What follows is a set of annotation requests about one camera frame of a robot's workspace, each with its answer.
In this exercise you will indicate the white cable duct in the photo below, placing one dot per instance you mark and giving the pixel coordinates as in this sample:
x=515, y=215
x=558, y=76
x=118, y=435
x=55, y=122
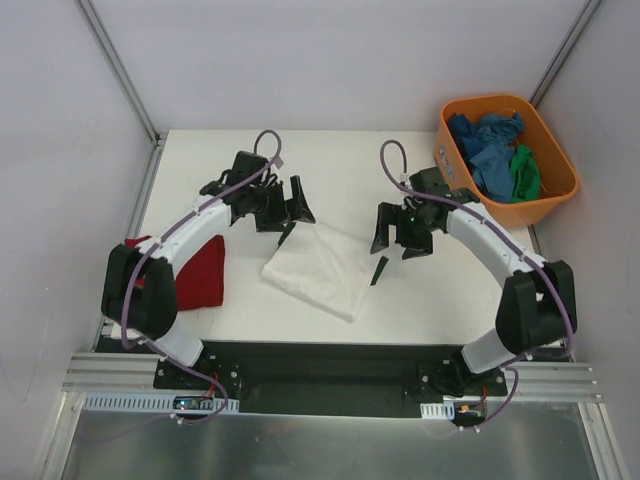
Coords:
x=437, y=411
x=158, y=403

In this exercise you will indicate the white and green t shirt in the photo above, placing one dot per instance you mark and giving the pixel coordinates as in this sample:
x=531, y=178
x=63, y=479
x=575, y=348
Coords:
x=324, y=268

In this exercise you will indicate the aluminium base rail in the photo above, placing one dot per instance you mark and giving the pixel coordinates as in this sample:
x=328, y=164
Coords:
x=538, y=381

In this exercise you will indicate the right white cable duct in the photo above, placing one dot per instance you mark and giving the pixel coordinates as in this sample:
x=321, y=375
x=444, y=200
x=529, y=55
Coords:
x=437, y=411

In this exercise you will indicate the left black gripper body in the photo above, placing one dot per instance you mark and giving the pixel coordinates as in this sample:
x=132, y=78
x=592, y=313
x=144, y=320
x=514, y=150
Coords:
x=279, y=206

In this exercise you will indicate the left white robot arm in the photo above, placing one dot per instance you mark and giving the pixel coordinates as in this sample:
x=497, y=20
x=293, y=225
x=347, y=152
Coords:
x=140, y=292

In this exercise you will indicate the dark blue t shirt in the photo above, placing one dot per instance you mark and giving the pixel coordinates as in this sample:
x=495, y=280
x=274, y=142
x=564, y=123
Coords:
x=465, y=135

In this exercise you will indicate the light blue t shirt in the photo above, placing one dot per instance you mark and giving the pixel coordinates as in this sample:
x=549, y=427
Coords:
x=491, y=165

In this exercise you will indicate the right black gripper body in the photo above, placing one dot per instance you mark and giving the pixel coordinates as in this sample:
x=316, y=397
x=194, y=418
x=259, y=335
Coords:
x=403, y=232

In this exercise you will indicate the aluminium frame post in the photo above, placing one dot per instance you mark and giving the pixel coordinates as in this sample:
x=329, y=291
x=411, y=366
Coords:
x=579, y=26
x=108, y=50

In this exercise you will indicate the left aluminium frame post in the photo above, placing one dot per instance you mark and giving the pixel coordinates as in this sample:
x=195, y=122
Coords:
x=108, y=50

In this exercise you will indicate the folded red t shirt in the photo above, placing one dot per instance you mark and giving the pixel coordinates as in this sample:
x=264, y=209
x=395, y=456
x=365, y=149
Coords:
x=200, y=283

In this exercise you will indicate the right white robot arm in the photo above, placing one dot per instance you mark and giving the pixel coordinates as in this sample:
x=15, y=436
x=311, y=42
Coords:
x=537, y=305

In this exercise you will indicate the left white cable duct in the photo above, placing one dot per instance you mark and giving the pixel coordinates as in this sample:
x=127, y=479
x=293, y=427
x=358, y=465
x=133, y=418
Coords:
x=158, y=403

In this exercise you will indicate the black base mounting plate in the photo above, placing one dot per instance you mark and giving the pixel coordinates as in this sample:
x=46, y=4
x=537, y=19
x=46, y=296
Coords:
x=380, y=381

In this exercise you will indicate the orange plastic bin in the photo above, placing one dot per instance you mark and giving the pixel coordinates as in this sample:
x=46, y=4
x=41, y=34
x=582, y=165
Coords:
x=559, y=179

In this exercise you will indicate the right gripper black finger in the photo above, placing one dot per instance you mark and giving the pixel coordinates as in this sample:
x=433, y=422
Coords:
x=417, y=252
x=386, y=217

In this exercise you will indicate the bright green t shirt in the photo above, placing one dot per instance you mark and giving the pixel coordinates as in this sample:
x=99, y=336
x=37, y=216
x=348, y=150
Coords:
x=525, y=175

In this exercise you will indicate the right aluminium frame post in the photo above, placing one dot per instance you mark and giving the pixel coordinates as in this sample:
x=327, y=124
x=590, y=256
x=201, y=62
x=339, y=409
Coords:
x=579, y=26

